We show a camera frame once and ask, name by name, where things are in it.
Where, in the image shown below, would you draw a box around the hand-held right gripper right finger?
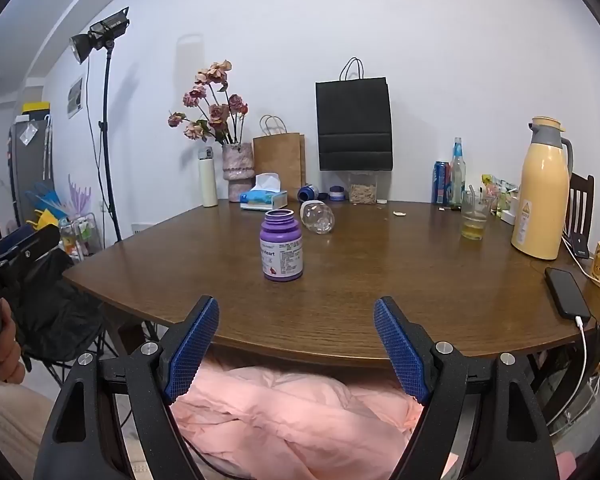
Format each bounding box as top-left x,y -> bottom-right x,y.
373,295 -> 561,480

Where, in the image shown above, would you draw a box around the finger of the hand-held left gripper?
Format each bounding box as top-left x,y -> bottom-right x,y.
0,223 -> 62,267

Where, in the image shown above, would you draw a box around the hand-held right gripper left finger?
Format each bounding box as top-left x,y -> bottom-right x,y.
32,295 -> 221,480

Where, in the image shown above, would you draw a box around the clear glass cup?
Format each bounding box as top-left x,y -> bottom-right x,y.
300,200 -> 336,236

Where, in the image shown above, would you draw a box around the person's left hand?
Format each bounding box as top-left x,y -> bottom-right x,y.
0,305 -> 29,384

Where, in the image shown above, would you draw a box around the blue clothes hangers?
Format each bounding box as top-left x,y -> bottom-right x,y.
24,182 -> 69,222

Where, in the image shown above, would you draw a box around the black plastic bag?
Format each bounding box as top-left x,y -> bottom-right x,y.
10,249 -> 107,358

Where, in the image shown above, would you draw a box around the purple clothes hangers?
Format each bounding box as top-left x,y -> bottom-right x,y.
67,173 -> 92,222

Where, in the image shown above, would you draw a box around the grey refrigerator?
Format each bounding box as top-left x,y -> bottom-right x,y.
7,114 -> 56,231

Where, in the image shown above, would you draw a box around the black light stand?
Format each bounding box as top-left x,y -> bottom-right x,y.
97,42 -> 124,246

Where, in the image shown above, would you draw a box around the pink quilted blanket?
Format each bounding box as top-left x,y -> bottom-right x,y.
171,354 -> 427,480

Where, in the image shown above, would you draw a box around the purple pill bottle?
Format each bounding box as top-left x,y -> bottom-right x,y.
259,209 -> 304,282

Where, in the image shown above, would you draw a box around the glass with yellow liquid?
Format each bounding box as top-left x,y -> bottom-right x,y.
460,186 -> 495,241

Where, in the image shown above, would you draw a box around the clear container of oats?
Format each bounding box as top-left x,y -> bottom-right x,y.
348,170 -> 379,205

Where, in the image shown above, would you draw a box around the blue tissue box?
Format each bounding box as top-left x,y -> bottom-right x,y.
239,172 -> 289,212

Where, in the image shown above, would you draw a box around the white thermos bottle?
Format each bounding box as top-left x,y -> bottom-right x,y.
197,146 -> 220,208

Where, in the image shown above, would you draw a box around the blue drink can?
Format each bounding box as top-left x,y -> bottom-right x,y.
432,160 -> 452,205

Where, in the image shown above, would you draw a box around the black smartphone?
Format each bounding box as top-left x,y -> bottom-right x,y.
544,266 -> 592,324

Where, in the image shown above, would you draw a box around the pink ribbed vase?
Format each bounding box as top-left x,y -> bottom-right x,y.
222,142 -> 256,204

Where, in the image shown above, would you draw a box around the glass bottle with blue label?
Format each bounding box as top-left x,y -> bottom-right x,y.
449,136 -> 467,207

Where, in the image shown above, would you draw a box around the pile of snack packets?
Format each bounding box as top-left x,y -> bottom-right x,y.
481,173 -> 522,225

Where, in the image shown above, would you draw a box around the black power adapter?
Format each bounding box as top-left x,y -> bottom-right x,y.
569,231 -> 591,260

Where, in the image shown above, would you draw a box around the brown paper bag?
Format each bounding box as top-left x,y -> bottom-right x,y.
252,114 -> 307,202

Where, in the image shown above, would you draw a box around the yellow thermos jug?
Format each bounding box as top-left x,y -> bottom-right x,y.
510,116 -> 575,261

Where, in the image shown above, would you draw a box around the black studio light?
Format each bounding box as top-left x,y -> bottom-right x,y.
69,6 -> 131,65

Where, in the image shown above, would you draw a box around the dried pink flowers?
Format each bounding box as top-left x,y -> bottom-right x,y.
167,59 -> 249,146

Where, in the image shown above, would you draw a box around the black paper bag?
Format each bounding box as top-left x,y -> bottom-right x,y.
315,57 -> 395,173

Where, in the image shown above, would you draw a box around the dark wooden chair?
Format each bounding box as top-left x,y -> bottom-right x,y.
561,172 -> 596,257

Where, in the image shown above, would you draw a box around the wire storage rack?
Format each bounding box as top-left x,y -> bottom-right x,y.
56,212 -> 104,262

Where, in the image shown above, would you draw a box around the wall poster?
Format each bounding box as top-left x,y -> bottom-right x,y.
67,76 -> 85,120

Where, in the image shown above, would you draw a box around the white charging cable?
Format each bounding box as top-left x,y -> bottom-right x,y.
549,316 -> 591,428

